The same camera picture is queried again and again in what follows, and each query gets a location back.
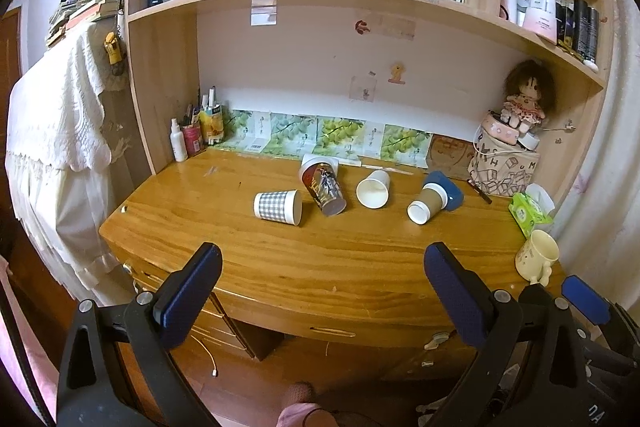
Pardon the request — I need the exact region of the cream ceramic mug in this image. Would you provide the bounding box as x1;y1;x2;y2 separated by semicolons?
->
515;230;560;286

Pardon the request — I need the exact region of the picture printed metallic cup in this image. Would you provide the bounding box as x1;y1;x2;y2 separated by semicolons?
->
298;154;346;217

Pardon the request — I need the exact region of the brown sleeved paper cup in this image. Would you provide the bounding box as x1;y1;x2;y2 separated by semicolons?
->
407;183;448;225

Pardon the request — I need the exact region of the black pen on desk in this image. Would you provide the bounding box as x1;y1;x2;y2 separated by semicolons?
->
466;179;492;205

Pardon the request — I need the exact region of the red pen holder can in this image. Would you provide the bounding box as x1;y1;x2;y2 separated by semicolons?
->
182;124;205;157

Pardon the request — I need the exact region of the pink small box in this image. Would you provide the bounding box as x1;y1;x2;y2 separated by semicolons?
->
480;113;520;145

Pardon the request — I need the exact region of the white spray bottle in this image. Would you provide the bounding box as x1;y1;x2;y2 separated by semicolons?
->
170;118;189;162

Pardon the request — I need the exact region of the plain white paper cup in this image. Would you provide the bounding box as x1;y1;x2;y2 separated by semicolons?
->
356;170;390;209

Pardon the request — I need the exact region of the wooden desk with shelves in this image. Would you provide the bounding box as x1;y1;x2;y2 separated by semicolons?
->
100;0;613;348

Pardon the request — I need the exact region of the checkered paper cup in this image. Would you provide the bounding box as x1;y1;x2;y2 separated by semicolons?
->
253;190;303;227

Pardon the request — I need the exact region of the green leaf poster strip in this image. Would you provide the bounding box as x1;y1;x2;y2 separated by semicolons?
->
218;108;432;169

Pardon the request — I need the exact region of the white lace cloth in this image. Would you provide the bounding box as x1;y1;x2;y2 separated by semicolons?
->
4;23;132;307

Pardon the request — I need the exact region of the pink cosmetic jar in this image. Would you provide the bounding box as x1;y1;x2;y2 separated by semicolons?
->
523;0;556;44

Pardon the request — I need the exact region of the green tissue pack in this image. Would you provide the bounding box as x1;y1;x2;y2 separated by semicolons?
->
509;183;555;239

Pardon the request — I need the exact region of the brown haired rag doll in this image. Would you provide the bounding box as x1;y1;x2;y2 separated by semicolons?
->
499;60;556;135

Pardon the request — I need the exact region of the printed canvas bag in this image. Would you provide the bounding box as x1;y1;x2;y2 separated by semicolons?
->
468;130;540;197

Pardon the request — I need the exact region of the yellow printed canister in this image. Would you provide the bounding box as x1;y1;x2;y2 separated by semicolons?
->
198;103;224;146

